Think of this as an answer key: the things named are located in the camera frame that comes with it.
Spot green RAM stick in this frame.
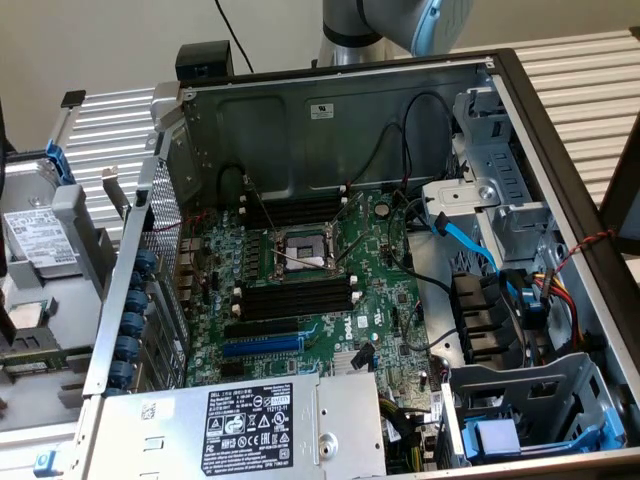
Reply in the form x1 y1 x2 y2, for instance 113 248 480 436
0 347 94 375

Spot silver hard disk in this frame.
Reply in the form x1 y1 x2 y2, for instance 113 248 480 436
2 159 81 279

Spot grey parts rack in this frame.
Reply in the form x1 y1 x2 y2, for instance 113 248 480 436
0 182 116 436

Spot blue retainer clip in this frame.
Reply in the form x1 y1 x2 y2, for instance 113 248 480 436
124 288 150 314
121 311 146 337
134 248 159 280
116 335 142 362
108 360 135 388

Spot blue plastic clip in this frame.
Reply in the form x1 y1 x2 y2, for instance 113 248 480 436
32 449 59 477

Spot metal USB port block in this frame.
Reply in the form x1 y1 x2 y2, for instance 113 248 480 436
174 269 197 302

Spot silver power supply unit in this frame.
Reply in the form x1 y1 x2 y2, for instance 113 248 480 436
82 372 389 480

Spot metal network port block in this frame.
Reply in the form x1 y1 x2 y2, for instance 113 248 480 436
177 237 205 267

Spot silver metal bar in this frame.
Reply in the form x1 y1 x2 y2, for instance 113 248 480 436
48 102 81 151

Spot blue expansion slot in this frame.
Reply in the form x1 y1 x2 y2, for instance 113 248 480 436
221 335 305 359

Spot silver locking lever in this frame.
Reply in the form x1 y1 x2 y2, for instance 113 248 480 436
275 247 332 270
246 174 277 231

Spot CPU socket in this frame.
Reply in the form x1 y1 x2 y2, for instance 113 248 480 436
268 219 349 284

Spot black box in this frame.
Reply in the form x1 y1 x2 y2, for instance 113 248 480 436
175 41 236 82

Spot open PC case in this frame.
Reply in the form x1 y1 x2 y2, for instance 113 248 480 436
82 47 640 480

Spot silver heat sink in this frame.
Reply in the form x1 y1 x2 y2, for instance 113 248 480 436
332 349 374 377

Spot black SATA plug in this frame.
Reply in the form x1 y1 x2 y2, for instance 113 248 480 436
351 341 377 372

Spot green motherboard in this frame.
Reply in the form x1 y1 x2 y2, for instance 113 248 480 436
180 185 451 401

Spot black plastic shroud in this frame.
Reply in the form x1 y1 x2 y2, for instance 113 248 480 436
451 269 519 365

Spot blue disk tray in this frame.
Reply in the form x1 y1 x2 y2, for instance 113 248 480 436
462 407 626 462

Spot silver drive cage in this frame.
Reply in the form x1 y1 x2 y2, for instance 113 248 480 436
452 84 561 261

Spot silver disk bay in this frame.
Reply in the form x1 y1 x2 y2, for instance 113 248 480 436
439 351 629 469

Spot dark brown panel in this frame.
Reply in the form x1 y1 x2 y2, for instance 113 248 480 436
598 112 640 257

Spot blue caddy rail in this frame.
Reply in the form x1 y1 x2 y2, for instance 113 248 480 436
43 137 77 185

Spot silver slot bracket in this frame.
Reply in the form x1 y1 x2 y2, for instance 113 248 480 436
101 166 132 224

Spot red black twisted wire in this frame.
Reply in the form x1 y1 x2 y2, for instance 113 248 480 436
552 228 616 276
152 207 211 236

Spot thick black wire loop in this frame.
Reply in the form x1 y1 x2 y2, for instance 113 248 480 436
218 162 249 201

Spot thin black cable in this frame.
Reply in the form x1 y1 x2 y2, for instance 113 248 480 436
213 0 256 74

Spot power supply wire bundle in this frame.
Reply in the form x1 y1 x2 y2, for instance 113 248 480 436
378 393 426 474

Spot thin black wire loop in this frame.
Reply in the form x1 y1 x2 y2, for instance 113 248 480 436
401 91 456 189

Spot silver bracket plate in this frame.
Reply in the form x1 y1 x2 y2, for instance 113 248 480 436
422 179 501 209

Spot blue SATA wire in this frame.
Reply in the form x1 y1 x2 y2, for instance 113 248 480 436
430 211 504 276

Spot coloured power wires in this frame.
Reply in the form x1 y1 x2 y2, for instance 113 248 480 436
532 269 586 351

